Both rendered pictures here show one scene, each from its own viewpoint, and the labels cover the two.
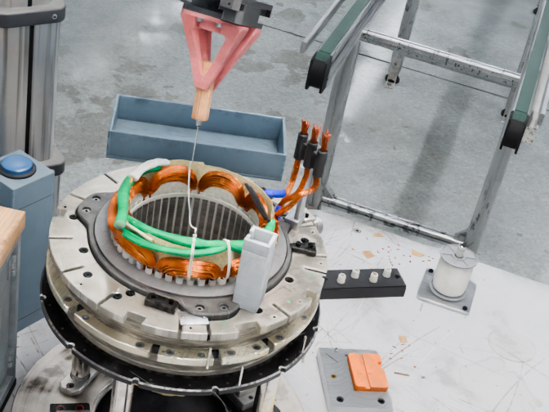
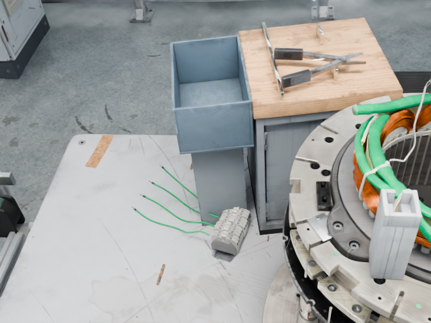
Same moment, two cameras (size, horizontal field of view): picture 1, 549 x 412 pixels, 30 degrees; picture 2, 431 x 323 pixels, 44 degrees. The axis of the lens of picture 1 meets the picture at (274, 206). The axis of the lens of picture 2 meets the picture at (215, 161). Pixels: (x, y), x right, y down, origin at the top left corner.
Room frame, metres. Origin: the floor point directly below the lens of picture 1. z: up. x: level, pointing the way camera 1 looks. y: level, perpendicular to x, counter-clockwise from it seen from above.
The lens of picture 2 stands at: (0.71, -0.26, 1.52)
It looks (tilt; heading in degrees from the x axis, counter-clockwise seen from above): 45 degrees down; 89
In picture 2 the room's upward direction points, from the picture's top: 6 degrees counter-clockwise
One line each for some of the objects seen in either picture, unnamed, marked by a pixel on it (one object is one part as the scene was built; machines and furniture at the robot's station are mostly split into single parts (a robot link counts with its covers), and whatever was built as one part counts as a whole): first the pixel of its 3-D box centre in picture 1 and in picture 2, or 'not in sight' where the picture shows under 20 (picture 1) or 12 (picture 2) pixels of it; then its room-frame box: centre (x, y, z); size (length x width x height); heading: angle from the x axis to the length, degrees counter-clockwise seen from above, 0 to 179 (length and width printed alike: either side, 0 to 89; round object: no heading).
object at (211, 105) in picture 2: not in sight; (215, 141); (0.73, 0.39, 0.92); 0.17 x 0.11 x 0.28; 89
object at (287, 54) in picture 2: not in sight; (288, 54); (0.84, 0.37, 1.09); 0.04 x 0.01 x 0.02; 164
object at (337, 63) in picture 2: not in sight; (328, 66); (0.88, 0.33, 1.09); 0.06 x 0.01 x 0.01; 24
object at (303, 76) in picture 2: not in sight; (295, 78); (0.84, 0.31, 1.09); 0.04 x 0.01 x 0.02; 14
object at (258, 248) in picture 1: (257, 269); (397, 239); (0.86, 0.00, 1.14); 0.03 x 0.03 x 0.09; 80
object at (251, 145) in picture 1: (187, 205); not in sight; (1.26, 0.13, 0.92); 0.25 x 0.11 x 0.28; 97
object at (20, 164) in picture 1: (16, 164); not in sight; (1.11, 0.34, 1.04); 0.04 x 0.04 x 0.01
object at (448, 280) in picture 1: (453, 272); not in sight; (1.38, -0.31, 0.82); 0.06 x 0.06 x 0.06
